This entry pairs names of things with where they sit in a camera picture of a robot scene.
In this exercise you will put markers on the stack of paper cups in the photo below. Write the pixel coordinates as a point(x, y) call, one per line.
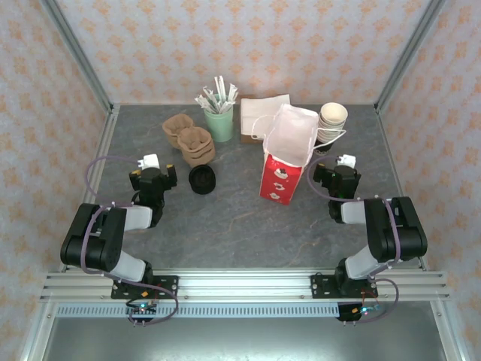
point(332, 116)

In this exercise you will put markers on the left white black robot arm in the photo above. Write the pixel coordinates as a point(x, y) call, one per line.
point(94, 240)

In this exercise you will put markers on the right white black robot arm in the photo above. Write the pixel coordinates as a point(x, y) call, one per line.
point(391, 233)

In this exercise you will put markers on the stack of pulp cup carriers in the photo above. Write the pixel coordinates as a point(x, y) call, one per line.
point(195, 146)

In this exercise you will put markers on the green straw holder cup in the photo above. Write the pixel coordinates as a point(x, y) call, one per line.
point(219, 126)

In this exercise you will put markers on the white wrapped straw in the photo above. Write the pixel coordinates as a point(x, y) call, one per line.
point(208, 98)
point(218, 90)
point(232, 94)
point(203, 103)

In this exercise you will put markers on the brown napkin tray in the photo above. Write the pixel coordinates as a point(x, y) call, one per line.
point(247, 140)

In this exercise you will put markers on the white napkin stack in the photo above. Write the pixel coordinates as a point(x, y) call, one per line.
point(255, 109)

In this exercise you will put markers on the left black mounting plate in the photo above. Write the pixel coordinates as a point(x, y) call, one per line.
point(165, 287)

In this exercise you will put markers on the black mounting plate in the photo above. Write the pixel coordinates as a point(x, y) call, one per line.
point(319, 287)
point(165, 287)

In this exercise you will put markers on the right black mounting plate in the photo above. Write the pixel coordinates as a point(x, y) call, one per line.
point(319, 287)

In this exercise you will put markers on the metal base panel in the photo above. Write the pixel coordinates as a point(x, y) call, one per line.
point(240, 338)

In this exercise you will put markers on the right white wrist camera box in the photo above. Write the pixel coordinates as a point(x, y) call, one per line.
point(347, 161)

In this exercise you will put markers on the right aluminium side rail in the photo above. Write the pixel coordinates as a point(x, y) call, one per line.
point(387, 139)

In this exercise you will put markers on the aluminium side rail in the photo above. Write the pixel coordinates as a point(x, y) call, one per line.
point(107, 139)
point(387, 139)

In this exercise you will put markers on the left aluminium side rail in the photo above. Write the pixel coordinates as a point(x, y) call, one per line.
point(107, 139)

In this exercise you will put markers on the right aluminium frame post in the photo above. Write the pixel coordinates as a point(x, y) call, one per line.
point(409, 56)

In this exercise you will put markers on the aluminium frame post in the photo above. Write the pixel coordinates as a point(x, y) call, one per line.
point(409, 56)
point(79, 56)

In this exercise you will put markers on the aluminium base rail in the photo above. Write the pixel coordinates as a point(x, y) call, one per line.
point(244, 286)

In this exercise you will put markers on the left aluminium frame post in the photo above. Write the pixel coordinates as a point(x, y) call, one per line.
point(79, 56)

